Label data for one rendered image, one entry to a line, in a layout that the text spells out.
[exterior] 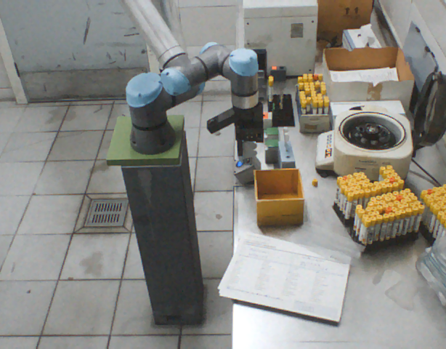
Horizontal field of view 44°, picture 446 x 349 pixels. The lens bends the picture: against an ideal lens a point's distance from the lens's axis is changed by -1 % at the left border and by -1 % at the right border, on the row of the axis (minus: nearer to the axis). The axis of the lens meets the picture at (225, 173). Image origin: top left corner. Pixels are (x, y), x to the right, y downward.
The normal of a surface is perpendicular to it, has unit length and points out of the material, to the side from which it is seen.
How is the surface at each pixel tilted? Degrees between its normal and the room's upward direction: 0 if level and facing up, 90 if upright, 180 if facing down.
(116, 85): 90
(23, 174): 0
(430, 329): 0
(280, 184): 90
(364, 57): 91
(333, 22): 90
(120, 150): 2
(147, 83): 9
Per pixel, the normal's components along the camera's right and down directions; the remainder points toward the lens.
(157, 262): -0.02, 0.65
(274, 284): -0.04, -0.77
